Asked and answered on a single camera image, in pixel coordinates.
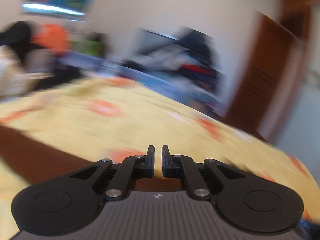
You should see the pile of mixed clothes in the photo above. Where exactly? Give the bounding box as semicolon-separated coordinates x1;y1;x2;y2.
122;28;224;118

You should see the white fluffy garment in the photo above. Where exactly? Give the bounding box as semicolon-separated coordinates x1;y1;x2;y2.
0;46;51;100

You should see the green plastic stool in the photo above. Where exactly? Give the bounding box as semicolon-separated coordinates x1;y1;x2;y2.
74;32;106;58

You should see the yellow carrot print bed quilt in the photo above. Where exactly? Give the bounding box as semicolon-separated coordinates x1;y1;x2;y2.
0;76;320;240

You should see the black garment by bed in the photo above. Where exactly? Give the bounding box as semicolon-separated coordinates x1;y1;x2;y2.
1;21;83;92

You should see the orange garment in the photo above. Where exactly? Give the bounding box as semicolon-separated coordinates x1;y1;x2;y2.
31;24;70;55

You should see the brown wooden door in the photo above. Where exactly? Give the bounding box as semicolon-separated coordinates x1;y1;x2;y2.
223;14;304;140

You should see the grey framed panel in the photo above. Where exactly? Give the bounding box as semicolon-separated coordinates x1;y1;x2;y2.
129;29;187;65

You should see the brown knit sweater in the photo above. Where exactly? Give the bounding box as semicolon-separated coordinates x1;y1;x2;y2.
0;126;181;192

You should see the blue quilted cover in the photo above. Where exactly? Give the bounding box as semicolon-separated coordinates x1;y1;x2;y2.
59;51;219;108

